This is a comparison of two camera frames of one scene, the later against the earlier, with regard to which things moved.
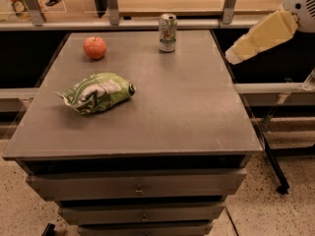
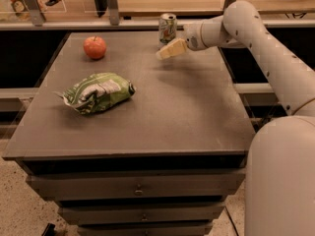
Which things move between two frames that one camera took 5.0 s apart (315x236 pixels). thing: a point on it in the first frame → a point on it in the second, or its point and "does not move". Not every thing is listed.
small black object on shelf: (52, 1) does not move
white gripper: (302, 8) → (192, 37)
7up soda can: (167, 25) does not move
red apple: (94, 47) does not move
